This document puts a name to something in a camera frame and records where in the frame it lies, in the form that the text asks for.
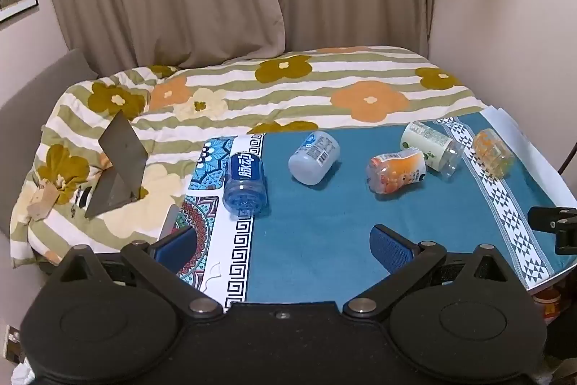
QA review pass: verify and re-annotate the colourful mandala cloth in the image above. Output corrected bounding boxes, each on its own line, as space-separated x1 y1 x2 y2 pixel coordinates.
173 135 236 287

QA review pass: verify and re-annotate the black cable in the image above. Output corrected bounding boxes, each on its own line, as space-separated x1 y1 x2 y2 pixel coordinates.
559 140 577 176

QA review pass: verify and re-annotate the blue water bottle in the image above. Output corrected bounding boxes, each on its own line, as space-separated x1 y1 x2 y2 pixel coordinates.
223 151 270 219

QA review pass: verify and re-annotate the floral striped blanket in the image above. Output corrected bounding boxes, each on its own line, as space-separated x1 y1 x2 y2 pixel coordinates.
9 46 486 271

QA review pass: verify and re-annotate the black clamp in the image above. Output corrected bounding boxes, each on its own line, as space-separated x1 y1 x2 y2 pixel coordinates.
527 207 577 256

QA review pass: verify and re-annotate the brown paper tag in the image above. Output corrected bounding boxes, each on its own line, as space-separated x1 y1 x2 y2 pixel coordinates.
27 182 60 222

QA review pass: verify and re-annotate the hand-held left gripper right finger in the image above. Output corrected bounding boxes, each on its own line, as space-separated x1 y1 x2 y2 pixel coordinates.
343 225 513 318

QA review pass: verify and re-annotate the white frosted bottle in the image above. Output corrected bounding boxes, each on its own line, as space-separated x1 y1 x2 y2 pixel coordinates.
288 131 341 186

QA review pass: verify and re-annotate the orange label plastic cup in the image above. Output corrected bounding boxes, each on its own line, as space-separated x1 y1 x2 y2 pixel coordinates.
366 148 427 195

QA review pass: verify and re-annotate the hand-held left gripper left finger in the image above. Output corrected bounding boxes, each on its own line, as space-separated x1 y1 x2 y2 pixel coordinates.
58 226 225 319

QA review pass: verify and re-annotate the teal patterned table cloth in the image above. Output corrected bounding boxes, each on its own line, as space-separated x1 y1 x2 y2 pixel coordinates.
205 114 577 309

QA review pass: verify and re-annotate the orange container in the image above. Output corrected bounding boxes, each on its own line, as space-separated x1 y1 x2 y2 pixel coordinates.
532 288 562 325

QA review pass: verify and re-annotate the clear orange print cup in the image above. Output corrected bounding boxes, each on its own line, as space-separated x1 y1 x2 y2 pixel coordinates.
472 128 515 178

